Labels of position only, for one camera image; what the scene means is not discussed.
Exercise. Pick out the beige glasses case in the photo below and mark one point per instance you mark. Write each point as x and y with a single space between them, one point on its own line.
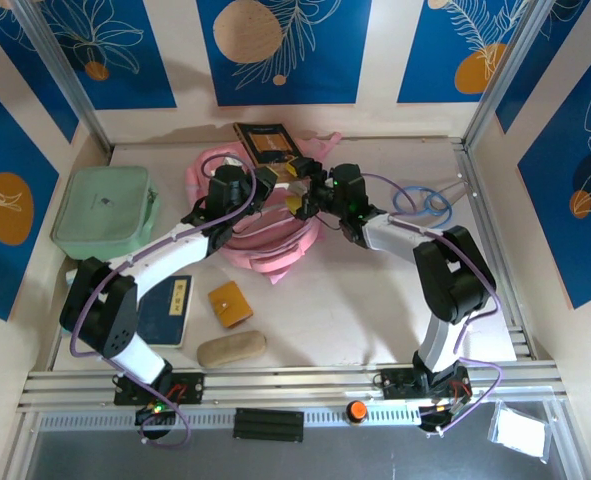
230 348

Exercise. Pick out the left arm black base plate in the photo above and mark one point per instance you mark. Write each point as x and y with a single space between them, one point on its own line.
192 387

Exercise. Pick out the blue panel beige circle print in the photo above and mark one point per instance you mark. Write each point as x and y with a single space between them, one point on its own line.
325 75

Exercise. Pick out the blue panel orange feather print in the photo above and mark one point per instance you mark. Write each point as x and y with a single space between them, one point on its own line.
425 75

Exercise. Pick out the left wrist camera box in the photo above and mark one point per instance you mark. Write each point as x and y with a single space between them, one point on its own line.
233 162

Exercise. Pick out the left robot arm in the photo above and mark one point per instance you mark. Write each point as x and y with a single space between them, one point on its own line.
105 320

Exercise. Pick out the dark brown book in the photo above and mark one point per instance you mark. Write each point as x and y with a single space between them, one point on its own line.
267 142

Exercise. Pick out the orange card wallet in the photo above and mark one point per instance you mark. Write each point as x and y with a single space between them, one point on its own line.
230 305

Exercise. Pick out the aluminium frame post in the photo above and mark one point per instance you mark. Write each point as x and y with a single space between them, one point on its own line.
70 85
507 75

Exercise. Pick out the blue panel white leaf outline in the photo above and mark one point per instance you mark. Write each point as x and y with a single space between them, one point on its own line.
575 250

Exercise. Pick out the pink backpack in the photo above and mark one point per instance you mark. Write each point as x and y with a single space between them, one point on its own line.
265 250

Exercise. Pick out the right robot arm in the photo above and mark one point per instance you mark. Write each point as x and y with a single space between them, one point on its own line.
450 285

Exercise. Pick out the blue panel white flower print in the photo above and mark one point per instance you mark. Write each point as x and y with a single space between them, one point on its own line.
145 75

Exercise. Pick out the black ribbed block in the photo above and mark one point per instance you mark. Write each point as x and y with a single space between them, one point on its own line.
267 425

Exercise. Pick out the orange emergency stop button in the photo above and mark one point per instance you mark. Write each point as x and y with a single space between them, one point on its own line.
357 411

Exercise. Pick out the navy book with yellow label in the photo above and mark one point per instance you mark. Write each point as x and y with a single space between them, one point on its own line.
170 320

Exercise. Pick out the blue panel orange oval print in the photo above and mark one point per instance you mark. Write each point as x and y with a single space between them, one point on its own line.
5 150

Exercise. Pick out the black connector block green light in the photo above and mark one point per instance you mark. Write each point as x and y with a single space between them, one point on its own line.
155 411

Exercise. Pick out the green fabric pouch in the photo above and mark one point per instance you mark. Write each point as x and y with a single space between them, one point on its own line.
100 210

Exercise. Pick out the aluminium front rail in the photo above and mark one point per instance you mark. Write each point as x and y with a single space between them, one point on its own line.
300 382

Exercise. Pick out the clear bag with white card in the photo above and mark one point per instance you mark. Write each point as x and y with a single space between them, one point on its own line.
517 430

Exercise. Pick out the aluminium side rail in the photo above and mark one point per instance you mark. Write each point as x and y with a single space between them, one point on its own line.
470 162

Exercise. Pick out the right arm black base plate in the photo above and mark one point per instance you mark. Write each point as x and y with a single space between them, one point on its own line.
392 385

